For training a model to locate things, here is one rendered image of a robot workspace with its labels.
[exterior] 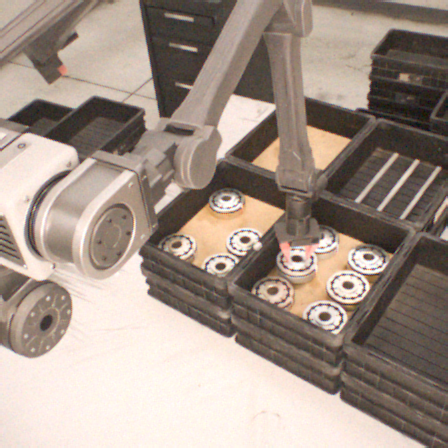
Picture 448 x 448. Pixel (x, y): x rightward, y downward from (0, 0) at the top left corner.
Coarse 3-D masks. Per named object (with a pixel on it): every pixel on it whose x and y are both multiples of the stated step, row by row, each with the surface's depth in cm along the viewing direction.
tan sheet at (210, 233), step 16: (208, 208) 177; (256, 208) 175; (272, 208) 174; (192, 224) 172; (208, 224) 172; (224, 224) 171; (240, 224) 171; (256, 224) 170; (272, 224) 170; (208, 240) 167; (224, 240) 166; (208, 256) 162
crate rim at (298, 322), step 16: (352, 208) 157; (400, 224) 151; (272, 240) 151; (256, 256) 147; (240, 272) 144; (384, 272) 140; (240, 288) 140; (256, 304) 138; (272, 304) 136; (288, 320) 134; (304, 320) 132; (352, 320) 131; (320, 336) 130; (336, 336) 128
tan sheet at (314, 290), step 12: (348, 240) 163; (348, 252) 160; (324, 264) 157; (336, 264) 157; (276, 276) 155; (324, 276) 154; (300, 288) 152; (312, 288) 151; (324, 288) 151; (300, 300) 149; (312, 300) 149; (324, 300) 148; (300, 312) 146; (348, 312) 145
